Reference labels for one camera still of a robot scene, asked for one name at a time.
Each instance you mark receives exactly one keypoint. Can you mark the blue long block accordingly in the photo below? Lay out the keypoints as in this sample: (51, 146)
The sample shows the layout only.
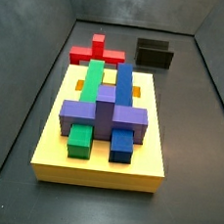
(121, 148)

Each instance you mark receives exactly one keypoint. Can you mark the black slotted holder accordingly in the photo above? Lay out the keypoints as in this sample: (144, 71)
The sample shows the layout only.
(153, 53)

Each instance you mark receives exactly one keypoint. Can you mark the green long block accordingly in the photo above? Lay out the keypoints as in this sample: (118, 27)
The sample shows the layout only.
(79, 140)

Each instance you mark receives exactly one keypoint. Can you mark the red cross-shaped block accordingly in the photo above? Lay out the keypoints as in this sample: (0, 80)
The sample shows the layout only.
(97, 51)

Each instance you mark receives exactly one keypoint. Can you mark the yellow base board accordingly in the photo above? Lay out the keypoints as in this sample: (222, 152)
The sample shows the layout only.
(145, 171)

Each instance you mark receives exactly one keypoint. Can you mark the purple cross-shaped block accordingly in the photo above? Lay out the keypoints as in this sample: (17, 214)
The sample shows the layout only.
(104, 116)

